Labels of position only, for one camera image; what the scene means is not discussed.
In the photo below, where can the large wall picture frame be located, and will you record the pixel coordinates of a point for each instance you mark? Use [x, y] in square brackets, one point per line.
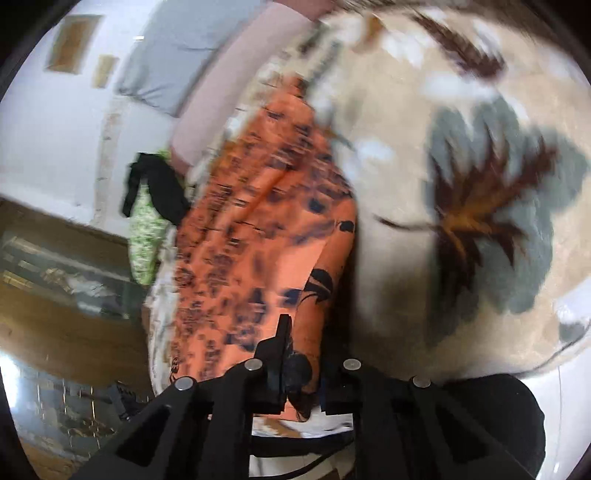
[71, 44]

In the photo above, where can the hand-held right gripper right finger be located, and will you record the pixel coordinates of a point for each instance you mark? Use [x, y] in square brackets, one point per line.
[339, 392]

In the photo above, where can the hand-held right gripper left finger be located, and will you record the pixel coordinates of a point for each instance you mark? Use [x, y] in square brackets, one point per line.
[272, 369]

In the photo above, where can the wooden glass-front cabinet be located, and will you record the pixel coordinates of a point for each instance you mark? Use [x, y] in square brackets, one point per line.
[60, 314]

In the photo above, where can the small wall picture frame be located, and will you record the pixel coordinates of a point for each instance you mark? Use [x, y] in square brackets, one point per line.
[105, 70]

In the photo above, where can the black garment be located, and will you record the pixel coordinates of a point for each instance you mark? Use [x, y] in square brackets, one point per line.
[159, 184]

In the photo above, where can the beige leaf-print blanket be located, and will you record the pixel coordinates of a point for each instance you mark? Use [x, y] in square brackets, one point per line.
[415, 138]

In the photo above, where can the orange floral garment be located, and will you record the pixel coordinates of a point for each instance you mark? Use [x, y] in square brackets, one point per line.
[258, 221]

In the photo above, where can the green printed garment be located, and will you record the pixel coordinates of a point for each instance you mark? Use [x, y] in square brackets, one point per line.
[143, 244]

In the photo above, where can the grey pillow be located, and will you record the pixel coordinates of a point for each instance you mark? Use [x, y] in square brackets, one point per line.
[184, 50]

